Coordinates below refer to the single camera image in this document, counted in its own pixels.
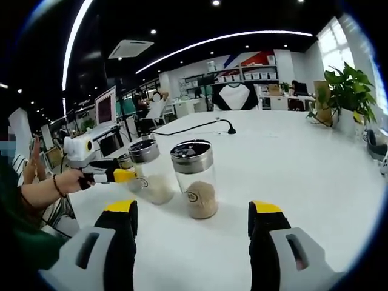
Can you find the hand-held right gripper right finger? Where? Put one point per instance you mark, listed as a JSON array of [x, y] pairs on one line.
[[260, 254]]

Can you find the tall seasoning bottle white grains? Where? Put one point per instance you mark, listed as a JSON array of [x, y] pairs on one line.
[[145, 153]]

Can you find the window with white blinds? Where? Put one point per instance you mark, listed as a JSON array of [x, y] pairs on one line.
[[336, 45]]

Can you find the grey storage shelf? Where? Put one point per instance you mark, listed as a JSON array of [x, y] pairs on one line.
[[254, 82]]

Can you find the person's left hand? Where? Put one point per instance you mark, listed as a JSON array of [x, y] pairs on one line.
[[69, 182]]

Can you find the white cabinet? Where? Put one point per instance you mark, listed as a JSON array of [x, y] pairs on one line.
[[191, 107]]

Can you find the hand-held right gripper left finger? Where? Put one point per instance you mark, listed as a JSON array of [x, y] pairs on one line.
[[121, 251]]

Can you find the tall seasoning bottle brown powder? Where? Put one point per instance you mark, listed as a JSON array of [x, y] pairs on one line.
[[192, 160]]

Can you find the row of white storage bins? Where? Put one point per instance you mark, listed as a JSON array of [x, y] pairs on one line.
[[254, 76]]

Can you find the curved ceiling light strip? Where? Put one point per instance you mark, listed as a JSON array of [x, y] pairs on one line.
[[272, 31], [68, 47]]

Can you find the cardboard box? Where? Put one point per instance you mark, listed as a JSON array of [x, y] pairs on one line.
[[273, 88]]

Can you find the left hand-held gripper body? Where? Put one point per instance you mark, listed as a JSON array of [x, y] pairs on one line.
[[77, 153]]

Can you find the green potted plant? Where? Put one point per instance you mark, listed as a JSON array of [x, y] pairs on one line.
[[348, 91]]

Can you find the black desk monitor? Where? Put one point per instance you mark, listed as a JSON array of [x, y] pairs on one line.
[[301, 89]]

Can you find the white laptop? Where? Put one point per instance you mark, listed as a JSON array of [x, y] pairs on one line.
[[106, 106]]

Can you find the small seasoning bottle white powder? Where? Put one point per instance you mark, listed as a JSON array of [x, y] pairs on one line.
[[125, 160]]

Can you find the small potted plant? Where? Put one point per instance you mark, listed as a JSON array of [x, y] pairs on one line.
[[284, 87]]

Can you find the ceiling air conditioner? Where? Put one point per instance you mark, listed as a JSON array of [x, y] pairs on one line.
[[130, 48]]

